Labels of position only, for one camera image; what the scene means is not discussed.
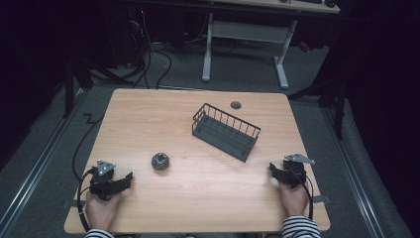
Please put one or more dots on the dark round metal scrubber ball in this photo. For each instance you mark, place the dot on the dark round metal scrubber ball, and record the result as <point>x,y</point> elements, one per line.
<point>160,161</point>

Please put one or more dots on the white-legged desk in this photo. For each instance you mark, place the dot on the white-legged desk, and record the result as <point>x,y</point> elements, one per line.
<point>246,31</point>

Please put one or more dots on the metal floor rail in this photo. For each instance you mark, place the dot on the metal floor rail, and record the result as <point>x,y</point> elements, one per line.
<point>356,178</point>
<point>36,165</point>

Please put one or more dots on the black metal stand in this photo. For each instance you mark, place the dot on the black metal stand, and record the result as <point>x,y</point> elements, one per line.
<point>336,95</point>
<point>70,89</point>

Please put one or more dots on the round grey table grommet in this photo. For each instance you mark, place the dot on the round grey table grommet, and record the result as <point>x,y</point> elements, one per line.
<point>235,105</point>

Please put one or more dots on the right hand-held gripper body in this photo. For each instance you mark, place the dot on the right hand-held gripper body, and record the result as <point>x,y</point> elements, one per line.
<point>296,172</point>

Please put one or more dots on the grey tape strip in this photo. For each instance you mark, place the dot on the grey tape strip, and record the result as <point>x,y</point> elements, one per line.
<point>322,199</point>

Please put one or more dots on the person's right hand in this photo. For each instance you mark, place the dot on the person's right hand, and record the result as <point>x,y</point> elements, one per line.
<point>294,200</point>

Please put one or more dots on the person's left hand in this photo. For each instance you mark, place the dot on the person's left hand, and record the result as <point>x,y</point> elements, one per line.
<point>100,211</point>

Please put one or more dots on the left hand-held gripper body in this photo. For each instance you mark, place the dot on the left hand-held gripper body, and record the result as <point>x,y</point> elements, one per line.
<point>102,180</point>

